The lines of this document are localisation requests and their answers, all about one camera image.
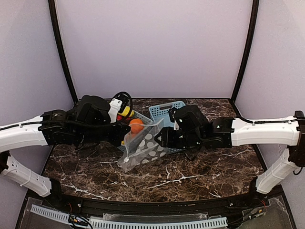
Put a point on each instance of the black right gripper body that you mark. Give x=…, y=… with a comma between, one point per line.
x=165, y=137

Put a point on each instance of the white slotted cable duct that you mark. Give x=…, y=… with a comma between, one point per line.
x=111, y=221

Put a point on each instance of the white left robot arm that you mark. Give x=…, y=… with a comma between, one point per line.
x=92, y=120

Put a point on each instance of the orange toy fruit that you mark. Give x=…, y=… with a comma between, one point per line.
x=136, y=125

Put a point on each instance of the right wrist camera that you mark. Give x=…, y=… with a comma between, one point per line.
x=171, y=113

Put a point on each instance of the yellow toy lemon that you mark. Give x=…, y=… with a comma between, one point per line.
x=126, y=111

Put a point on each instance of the large blue perforated basket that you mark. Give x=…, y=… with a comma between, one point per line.
x=160, y=115

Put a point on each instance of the black front table rail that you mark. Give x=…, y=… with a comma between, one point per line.
x=88, y=206

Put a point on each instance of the clear dotted zip top bag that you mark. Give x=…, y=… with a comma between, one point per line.
x=140, y=149

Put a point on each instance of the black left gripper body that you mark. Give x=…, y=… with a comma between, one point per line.
x=122, y=133

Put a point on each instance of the small blue perforated basket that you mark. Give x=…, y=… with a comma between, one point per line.
x=136, y=115

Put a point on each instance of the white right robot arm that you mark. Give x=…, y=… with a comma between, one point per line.
x=191, y=129

